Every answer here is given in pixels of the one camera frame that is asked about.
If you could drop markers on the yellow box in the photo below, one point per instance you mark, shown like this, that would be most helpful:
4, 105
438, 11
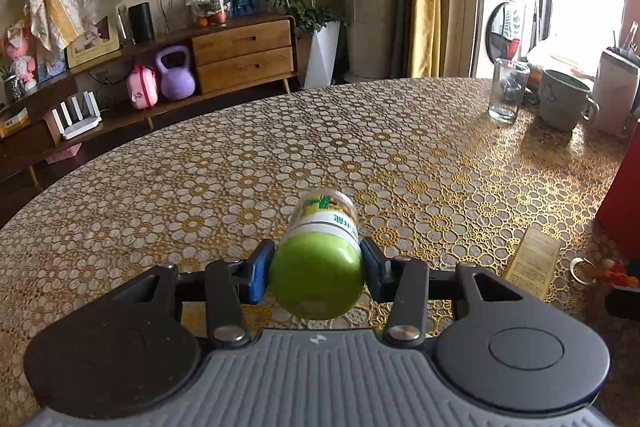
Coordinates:
12, 123

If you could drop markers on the white container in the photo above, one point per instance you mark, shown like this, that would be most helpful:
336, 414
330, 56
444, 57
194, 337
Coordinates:
614, 97

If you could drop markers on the purple kettlebell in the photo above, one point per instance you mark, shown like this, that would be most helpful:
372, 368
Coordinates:
176, 79

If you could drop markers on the small patterned pot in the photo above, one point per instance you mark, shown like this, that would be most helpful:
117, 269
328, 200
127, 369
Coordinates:
14, 88

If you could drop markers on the photo frame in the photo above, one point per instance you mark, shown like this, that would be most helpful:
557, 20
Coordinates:
92, 43

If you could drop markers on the pink doll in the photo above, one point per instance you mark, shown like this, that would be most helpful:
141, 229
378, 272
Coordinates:
20, 54

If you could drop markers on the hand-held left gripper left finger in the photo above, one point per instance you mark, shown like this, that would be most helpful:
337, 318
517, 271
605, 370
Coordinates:
260, 276

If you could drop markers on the pink box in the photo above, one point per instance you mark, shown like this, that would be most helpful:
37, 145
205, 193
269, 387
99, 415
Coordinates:
64, 154

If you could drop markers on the green-capped bottle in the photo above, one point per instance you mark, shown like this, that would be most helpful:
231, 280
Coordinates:
317, 274

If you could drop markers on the white washing machine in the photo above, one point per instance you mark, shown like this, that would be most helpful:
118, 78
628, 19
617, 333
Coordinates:
500, 22

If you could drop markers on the grey-green mug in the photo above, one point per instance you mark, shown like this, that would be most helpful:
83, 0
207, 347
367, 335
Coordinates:
562, 102

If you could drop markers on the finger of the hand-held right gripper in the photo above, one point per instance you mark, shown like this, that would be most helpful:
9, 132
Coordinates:
624, 304

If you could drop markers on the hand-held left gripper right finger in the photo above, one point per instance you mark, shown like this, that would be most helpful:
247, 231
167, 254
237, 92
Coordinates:
376, 268

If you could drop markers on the yellow paper slip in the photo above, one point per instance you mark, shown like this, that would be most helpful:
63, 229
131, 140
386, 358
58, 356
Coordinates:
532, 263

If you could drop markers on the red cardboard box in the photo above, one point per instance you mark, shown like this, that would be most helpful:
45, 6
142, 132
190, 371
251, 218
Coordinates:
622, 207

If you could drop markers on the clear drinking glass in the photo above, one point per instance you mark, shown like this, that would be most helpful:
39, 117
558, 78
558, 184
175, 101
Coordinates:
507, 94

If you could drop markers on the black speaker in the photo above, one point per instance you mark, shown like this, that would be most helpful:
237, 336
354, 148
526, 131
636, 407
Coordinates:
141, 23

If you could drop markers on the wooden cabinet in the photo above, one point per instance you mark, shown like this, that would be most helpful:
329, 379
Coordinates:
240, 49

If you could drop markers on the clear plastic bag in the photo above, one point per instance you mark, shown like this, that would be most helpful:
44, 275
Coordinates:
207, 2

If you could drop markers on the white router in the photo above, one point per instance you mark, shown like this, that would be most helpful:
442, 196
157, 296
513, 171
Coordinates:
77, 119

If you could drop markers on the pink toy case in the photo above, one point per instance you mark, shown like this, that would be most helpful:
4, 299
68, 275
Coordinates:
142, 89

